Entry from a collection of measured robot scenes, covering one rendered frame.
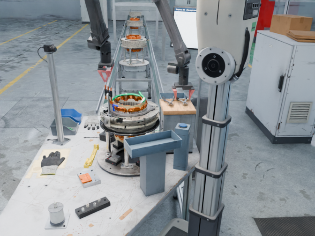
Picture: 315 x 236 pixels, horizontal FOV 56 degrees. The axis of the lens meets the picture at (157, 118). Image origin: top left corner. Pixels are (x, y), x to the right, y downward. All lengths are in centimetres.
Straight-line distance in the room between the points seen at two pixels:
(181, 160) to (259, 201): 134
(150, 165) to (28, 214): 57
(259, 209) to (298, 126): 141
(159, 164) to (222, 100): 41
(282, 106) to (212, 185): 230
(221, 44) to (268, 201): 195
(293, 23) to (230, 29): 287
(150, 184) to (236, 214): 133
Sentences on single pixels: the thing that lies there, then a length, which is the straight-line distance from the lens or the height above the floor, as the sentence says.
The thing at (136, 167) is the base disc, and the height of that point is 80.
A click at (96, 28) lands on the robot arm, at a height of 152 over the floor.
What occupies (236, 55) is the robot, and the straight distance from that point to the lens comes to 116.
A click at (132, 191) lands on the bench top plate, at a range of 149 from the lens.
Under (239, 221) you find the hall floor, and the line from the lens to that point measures 258.
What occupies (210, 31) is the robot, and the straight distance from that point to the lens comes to 113.
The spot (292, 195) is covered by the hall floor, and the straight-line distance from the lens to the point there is 301.
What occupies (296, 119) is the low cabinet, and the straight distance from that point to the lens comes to 376.
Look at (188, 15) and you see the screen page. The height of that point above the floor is 150.
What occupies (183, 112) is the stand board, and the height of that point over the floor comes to 106.
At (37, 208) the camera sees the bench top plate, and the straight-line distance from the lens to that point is 149.
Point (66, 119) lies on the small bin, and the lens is 215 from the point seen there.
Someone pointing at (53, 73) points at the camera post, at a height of 124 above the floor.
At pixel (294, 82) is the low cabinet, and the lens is 357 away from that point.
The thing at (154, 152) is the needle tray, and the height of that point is 103.
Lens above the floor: 171
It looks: 24 degrees down
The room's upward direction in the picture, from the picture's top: 1 degrees clockwise
